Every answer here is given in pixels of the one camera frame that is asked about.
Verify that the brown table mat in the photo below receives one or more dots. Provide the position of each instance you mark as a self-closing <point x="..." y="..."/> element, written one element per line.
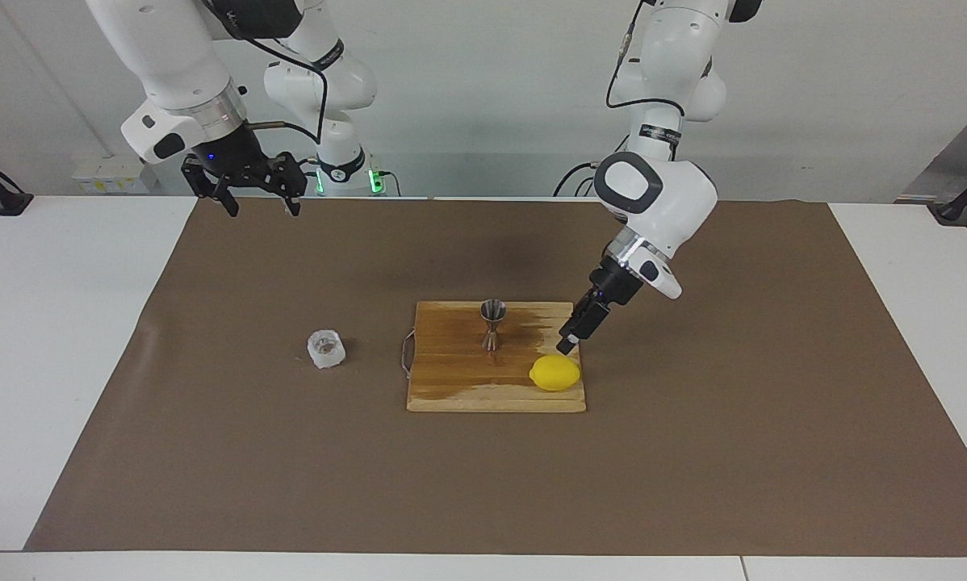
<point x="290" y="468"/>

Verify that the small clear plastic cup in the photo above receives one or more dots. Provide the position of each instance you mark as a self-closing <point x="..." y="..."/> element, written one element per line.
<point x="326" y="349"/>

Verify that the yellow lemon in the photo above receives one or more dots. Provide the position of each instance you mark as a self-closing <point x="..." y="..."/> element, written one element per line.
<point x="555" y="374"/>

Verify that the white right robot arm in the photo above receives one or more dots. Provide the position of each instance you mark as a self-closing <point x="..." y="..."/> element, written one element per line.
<point x="161" y="48"/>

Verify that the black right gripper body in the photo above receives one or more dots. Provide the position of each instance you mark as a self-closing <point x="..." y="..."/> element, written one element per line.
<point x="237" y="157"/>

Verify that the wooden cutting board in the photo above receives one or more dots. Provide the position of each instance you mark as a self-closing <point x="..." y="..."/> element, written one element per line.
<point x="451" y="371"/>

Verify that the steel double jigger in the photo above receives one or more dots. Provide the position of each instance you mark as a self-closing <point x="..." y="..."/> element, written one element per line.
<point x="493" y="323"/>

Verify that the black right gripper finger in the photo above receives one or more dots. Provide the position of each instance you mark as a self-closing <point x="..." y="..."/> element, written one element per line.
<point x="294" y="181"/>
<point x="209" y="184"/>

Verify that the white wall socket boxes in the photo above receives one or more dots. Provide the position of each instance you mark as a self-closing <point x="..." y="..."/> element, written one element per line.
<point x="112" y="176"/>

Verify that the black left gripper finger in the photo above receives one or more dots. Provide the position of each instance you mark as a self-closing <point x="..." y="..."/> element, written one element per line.
<point x="568" y="343"/>

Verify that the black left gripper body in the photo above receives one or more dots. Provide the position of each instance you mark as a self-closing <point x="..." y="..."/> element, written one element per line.
<point x="613" y="286"/>

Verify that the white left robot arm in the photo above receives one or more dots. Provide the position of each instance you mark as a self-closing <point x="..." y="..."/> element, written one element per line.
<point x="669" y="194"/>

